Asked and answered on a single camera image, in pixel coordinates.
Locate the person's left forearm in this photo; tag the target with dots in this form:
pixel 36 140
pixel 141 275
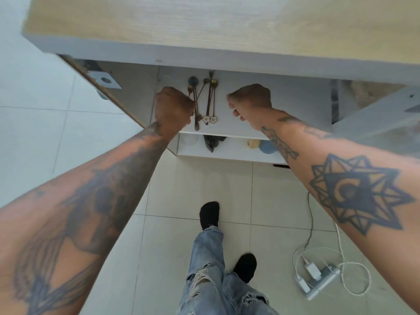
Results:
pixel 82 209

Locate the white drawer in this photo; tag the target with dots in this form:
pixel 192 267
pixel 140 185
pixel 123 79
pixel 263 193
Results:
pixel 295 104

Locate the black crumpled bag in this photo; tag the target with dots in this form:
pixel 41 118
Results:
pixel 212 142

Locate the person's right forearm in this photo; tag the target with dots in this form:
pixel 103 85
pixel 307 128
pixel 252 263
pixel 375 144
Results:
pixel 354 193

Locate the gold spoon with flower end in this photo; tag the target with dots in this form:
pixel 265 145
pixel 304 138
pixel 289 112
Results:
pixel 206 119
pixel 214 83

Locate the person's black sock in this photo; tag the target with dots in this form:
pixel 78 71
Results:
pixel 209 214
pixel 245 267

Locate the grey power strip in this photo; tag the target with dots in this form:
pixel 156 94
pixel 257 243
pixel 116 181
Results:
pixel 323 282

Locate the yellow round dish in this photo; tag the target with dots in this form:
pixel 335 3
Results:
pixel 253 143

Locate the white cabinet shelf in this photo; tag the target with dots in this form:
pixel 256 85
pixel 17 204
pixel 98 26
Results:
pixel 234 152

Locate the white power strip with chargers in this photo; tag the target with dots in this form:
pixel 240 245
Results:
pixel 339 241

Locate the person's ripped blue jeans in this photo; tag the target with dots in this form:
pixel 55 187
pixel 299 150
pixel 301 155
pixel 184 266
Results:
pixel 206 259

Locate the blue round dish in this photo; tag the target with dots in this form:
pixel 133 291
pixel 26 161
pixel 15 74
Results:
pixel 267 147

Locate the wood-edged cabinet door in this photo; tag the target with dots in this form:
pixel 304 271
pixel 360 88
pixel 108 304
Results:
pixel 98 77

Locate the wooden table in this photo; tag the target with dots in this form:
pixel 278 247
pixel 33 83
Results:
pixel 229 22

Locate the person's left hand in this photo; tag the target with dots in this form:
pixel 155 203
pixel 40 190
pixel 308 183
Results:
pixel 174 109

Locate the white charger plug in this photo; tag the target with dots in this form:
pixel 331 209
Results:
pixel 313 271

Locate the person's right hand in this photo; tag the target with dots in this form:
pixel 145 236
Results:
pixel 252 100

